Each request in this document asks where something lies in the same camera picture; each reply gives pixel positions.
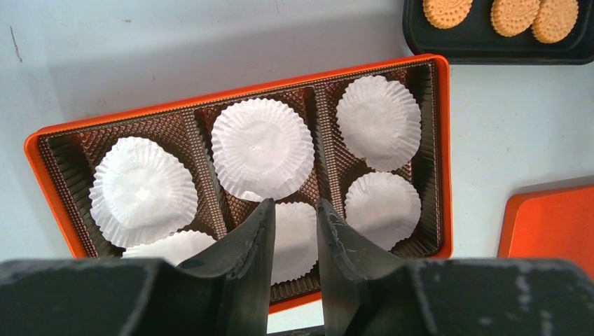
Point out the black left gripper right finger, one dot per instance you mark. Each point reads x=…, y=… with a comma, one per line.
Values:
x=368, y=291

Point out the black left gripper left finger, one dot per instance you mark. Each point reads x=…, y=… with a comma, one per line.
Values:
x=223, y=290

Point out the orange cookie box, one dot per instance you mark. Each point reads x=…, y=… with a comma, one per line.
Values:
x=64, y=159

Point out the black cookie tray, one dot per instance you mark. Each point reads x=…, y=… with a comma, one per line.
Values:
x=474, y=41

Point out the round orange cookie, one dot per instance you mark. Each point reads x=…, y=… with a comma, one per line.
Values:
x=555, y=20
x=512, y=17
x=446, y=14

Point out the white paper cup liner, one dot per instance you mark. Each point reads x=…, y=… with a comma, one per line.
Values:
x=261, y=149
x=174, y=249
x=141, y=193
x=295, y=250
x=383, y=207
x=380, y=122

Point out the orange box lid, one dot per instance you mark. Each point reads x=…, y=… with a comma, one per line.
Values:
x=550, y=224

